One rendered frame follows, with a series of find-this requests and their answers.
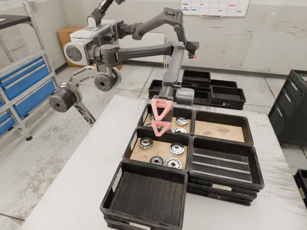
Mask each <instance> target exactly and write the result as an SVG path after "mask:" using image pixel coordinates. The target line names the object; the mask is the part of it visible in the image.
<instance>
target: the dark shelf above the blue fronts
mask: <svg viewBox="0 0 307 230"><path fill-rule="evenodd" d="M0 19H6V20H5V21H1V22H0V30H1V29H4V28H7V27H10V26H14V25H17V24H21V23H23V22H27V21H31V18H30V16H19V15H0Z"/></svg>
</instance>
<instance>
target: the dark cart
mask: <svg viewBox="0 0 307 230"><path fill-rule="evenodd" d="M301 77H307V71H306V70H295V69H291V71H290V73H289V75H288V77H287V79H286V81H285V82H284V84H283V86H282V88H281V90H280V92H279V94H278V96H277V98H276V100H275V102H274V104H273V106H272V108H271V110H270V112H269V113H268V118H269V120H270V122H271V125H272V127H273V130H274V132H275V135H276V137H277V139H278V142H279V144H280V145H281V144H282V143H285V144H292V145H298V146H307V81H304V80H303V79H302V78H301Z"/></svg>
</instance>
